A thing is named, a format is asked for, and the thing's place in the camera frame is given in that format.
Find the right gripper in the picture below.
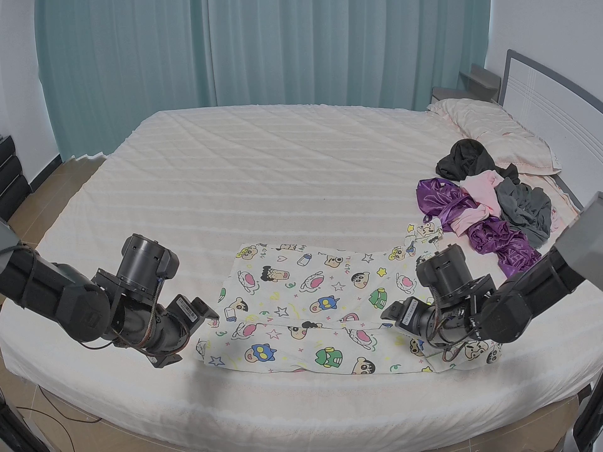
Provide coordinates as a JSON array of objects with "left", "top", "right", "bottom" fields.
[{"left": 396, "top": 316, "right": 440, "bottom": 347}]

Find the white printed pyjama top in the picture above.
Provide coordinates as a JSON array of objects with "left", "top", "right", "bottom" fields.
[{"left": 195, "top": 222, "right": 504, "bottom": 375}]

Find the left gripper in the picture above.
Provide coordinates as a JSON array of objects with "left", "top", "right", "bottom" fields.
[{"left": 155, "top": 305, "right": 191, "bottom": 354}]

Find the black garment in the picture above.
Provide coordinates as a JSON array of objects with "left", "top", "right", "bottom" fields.
[{"left": 436, "top": 139, "right": 520, "bottom": 182}]

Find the bed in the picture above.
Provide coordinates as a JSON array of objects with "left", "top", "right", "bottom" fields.
[{"left": 0, "top": 49, "right": 603, "bottom": 441}]

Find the grey bedside table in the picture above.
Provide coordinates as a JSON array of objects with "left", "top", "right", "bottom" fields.
[{"left": 431, "top": 62, "right": 501, "bottom": 107}]

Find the black cable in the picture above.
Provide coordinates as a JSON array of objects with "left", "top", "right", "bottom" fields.
[{"left": 14, "top": 389, "right": 101, "bottom": 441}]

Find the pale pink pillow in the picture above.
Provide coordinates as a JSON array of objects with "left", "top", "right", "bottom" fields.
[{"left": 426, "top": 98, "right": 563, "bottom": 176}]

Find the dark grey garment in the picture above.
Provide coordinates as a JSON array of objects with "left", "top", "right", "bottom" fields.
[{"left": 495, "top": 177, "right": 553, "bottom": 249}]

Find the pink garment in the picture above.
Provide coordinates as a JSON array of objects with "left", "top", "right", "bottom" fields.
[{"left": 452, "top": 170, "right": 563, "bottom": 236}]

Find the blue-green curtain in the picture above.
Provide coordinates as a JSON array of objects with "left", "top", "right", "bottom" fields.
[{"left": 35, "top": 0, "right": 491, "bottom": 164}]

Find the purple satin garment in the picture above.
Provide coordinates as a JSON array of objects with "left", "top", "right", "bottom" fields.
[{"left": 416, "top": 177, "right": 541, "bottom": 276}]

